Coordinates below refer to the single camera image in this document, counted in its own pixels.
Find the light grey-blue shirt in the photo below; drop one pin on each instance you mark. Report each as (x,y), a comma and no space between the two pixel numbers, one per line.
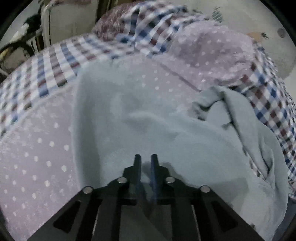
(133,106)

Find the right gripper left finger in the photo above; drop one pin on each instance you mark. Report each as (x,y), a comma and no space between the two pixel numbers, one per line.
(94,214)

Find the pineapple print curtain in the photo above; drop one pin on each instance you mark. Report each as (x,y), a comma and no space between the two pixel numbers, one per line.
(254,16)

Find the checkered folded quilt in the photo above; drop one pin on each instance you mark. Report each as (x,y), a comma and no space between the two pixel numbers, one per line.
(206,53)

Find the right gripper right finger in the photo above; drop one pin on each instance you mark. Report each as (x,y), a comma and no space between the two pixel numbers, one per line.
(197,213)

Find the checkered bed sheet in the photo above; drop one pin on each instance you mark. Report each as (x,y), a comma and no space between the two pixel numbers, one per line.
(37,170)

